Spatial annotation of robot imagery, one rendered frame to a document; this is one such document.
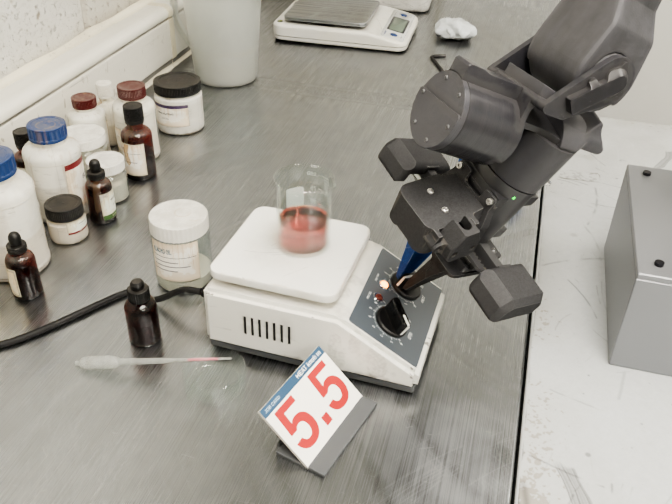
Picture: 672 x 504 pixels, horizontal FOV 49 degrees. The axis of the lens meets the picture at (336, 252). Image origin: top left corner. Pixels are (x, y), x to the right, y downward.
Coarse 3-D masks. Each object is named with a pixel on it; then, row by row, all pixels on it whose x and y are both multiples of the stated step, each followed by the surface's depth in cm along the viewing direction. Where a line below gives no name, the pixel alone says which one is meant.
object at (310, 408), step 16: (320, 368) 63; (304, 384) 61; (320, 384) 62; (336, 384) 63; (288, 400) 59; (304, 400) 60; (320, 400) 61; (336, 400) 62; (272, 416) 58; (288, 416) 59; (304, 416) 60; (320, 416) 61; (336, 416) 62; (288, 432) 58; (304, 432) 59; (320, 432) 60; (304, 448) 58
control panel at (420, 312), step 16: (384, 256) 71; (384, 272) 70; (368, 288) 67; (384, 288) 68; (432, 288) 72; (368, 304) 66; (384, 304) 67; (416, 304) 69; (432, 304) 70; (352, 320) 63; (368, 320) 64; (416, 320) 68; (384, 336) 64; (416, 336) 66; (400, 352) 64; (416, 352) 65
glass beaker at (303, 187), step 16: (288, 160) 66; (304, 160) 66; (320, 160) 66; (288, 176) 66; (304, 176) 67; (320, 176) 66; (288, 192) 63; (304, 192) 62; (320, 192) 62; (288, 208) 64; (304, 208) 63; (320, 208) 64; (288, 224) 65; (304, 224) 64; (320, 224) 65; (288, 240) 66; (304, 240) 65; (320, 240) 66; (304, 256) 66
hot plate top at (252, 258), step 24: (264, 216) 72; (240, 240) 69; (264, 240) 69; (336, 240) 69; (360, 240) 69; (216, 264) 65; (240, 264) 65; (264, 264) 66; (288, 264) 66; (312, 264) 66; (336, 264) 66; (264, 288) 64; (288, 288) 63; (312, 288) 63; (336, 288) 63
